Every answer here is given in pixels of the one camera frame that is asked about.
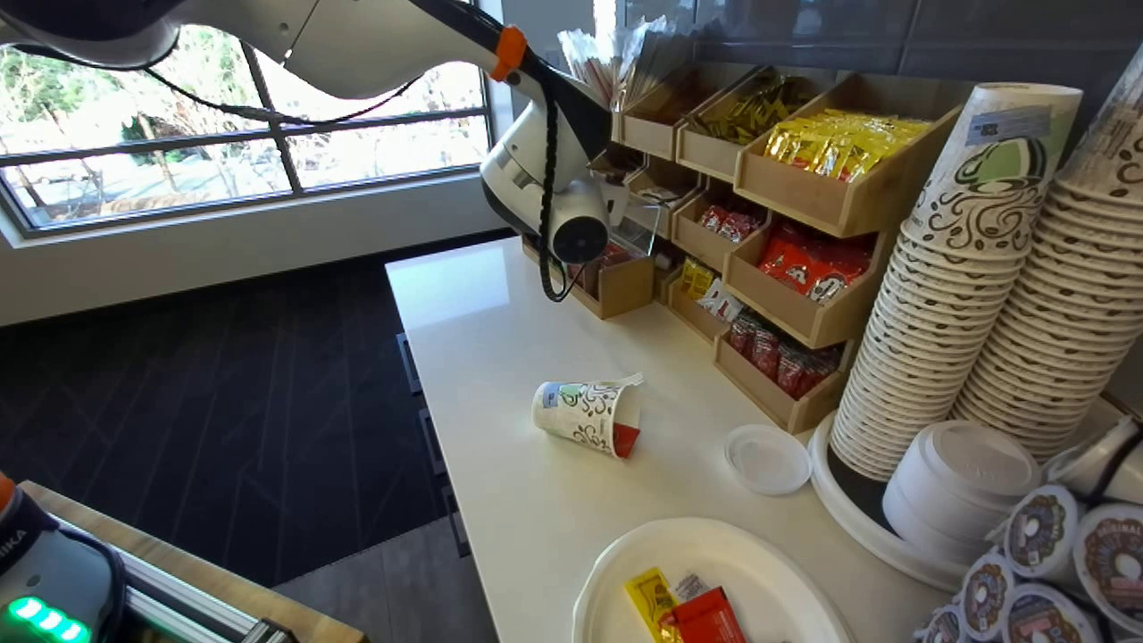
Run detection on red snack packets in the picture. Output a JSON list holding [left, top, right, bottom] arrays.
[[693, 197, 769, 247], [752, 220, 877, 303]]

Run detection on wooden tiered organizer shelf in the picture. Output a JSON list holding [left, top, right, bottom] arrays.
[[587, 57, 974, 438]]

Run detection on clear acrylic lid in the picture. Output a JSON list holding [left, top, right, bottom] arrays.
[[590, 176, 663, 260]]

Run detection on paper cup stack brown swirls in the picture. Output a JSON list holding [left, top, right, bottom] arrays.
[[950, 42, 1143, 471]]

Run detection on white plate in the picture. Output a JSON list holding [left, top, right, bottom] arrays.
[[567, 513, 856, 643]]

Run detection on gold foil packets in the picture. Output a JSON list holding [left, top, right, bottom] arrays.
[[762, 104, 944, 184]]

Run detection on yellow sachets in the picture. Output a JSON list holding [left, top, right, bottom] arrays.
[[673, 260, 717, 308]]

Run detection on pink red wrapped snacks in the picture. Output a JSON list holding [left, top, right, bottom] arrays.
[[724, 310, 845, 403]]

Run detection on yellow sauce packet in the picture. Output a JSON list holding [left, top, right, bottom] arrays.
[[621, 563, 690, 643]]

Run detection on white round tray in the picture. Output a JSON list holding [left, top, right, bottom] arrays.
[[808, 409, 971, 597]]

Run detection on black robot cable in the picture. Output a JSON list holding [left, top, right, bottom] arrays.
[[140, 54, 579, 308]]

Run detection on printed paper cup red inside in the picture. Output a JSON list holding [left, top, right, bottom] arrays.
[[527, 371, 645, 463]]

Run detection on wooden tea box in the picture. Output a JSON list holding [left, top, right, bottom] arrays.
[[518, 228, 662, 322]]

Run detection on red sauce packet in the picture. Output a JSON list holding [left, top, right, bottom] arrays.
[[668, 582, 750, 643]]

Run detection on yellow green packets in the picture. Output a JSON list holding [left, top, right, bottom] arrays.
[[693, 70, 829, 151]]

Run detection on flat white plastic lid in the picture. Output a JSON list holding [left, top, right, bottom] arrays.
[[723, 421, 817, 501]]

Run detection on donut print box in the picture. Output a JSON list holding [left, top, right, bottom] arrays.
[[910, 478, 1143, 643]]

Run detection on clear plastic bag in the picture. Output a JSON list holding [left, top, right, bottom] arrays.
[[552, 24, 640, 113]]

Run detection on white sachets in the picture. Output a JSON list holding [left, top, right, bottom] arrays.
[[698, 279, 750, 323]]

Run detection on wooden aluminium robot stand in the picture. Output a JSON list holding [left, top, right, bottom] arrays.
[[17, 476, 369, 643]]

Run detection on dark framed window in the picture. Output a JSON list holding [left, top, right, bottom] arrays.
[[0, 17, 501, 241]]

